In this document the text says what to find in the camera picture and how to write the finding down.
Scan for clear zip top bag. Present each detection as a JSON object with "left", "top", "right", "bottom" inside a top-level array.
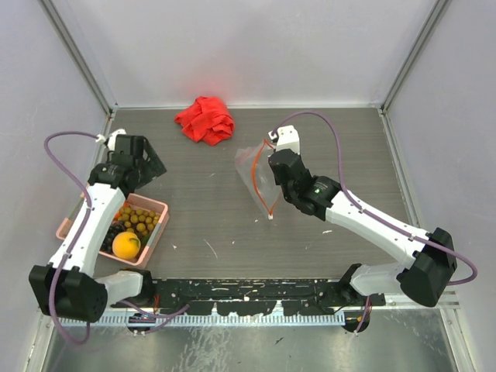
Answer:
[{"left": 234, "top": 139, "right": 281, "bottom": 220}]

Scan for orange fruit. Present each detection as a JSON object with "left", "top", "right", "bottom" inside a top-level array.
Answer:
[{"left": 112, "top": 232, "right": 141, "bottom": 260}]

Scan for pink perforated plastic basket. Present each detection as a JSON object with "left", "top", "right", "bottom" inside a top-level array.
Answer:
[{"left": 64, "top": 185, "right": 169, "bottom": 274}]

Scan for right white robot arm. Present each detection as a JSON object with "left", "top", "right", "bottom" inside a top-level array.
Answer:
[{"left": 268, "top": 149, "right": 457, "bottom": 308}]

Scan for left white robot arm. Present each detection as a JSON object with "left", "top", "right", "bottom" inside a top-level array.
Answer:
[{"left": 29, "top": 130, "right": 166, "bottom": 323}]

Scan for bunch of brown longans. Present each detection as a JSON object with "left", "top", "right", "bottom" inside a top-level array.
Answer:
[{"left": 114, "top": 205, "right": 160, "bottom": 237}]

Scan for crumpled red cloth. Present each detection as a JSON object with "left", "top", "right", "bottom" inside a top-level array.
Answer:
[{"left": 174, "top": 96, "right": 235, "bottom": 146}]

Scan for dark purple grape bunch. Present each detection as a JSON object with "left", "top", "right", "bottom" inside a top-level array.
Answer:
[{"left": 100, "top": 223, "right": 126, "bottom": 253}]

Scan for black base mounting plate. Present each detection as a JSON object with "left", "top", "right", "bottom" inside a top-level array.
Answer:
[{"left": 129, "top": 279, "right": 366, "bottom": 316}]

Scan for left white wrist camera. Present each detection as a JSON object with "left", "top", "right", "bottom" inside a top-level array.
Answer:
[{"left": 95, "top": 129, "right": 126, "bottom": 151}]

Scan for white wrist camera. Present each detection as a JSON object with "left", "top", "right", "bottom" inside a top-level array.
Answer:
[
  {"left": 95, "top": 129, "right": 126, "bottom": 151},
  {"left": 268, "top": 125, "right": 300, "bottom": 154}
]

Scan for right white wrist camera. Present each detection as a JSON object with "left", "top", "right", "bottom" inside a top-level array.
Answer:
[{"left": 268, "top": 125, "right": 300, "bottom": 154}]

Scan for grey slotted cable duct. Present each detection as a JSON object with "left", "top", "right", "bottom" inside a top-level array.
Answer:
[{"left": 83, "top": 308, "right": 346, "bottom": 327}]

